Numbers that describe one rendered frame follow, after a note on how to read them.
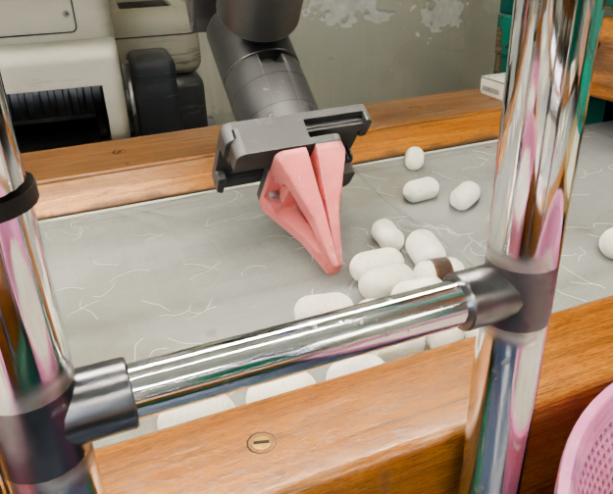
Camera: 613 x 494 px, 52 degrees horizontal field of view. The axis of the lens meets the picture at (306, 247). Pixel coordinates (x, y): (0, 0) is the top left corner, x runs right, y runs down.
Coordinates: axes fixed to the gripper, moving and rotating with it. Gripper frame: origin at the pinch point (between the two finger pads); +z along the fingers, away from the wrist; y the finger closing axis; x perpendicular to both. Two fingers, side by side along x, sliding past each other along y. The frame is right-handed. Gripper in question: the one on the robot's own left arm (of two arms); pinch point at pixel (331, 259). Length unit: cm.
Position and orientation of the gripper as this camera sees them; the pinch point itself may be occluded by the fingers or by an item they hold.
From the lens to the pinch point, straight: 40.5
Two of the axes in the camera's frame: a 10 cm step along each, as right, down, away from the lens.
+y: 9.2, -2.0, 3.4
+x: -2.2, 4.3, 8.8
